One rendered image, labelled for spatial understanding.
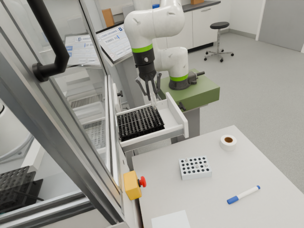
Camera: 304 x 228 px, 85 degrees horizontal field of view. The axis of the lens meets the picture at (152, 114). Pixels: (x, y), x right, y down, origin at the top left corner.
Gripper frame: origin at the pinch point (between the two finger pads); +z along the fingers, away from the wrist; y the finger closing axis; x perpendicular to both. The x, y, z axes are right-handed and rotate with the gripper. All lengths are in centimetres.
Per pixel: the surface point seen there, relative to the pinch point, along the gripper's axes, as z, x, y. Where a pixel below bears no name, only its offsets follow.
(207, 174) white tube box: 18.5, -37.9, 10.7
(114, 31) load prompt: -19, 98, -9
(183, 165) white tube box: 18.5, -30.4, 3.2
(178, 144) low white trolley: 20.7, -16.6, 5.6
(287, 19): 48, 208, 300
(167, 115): 13.0, 0.0, 6.2
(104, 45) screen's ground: -13, 83, -21
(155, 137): 9.3, -17.7, -5.0
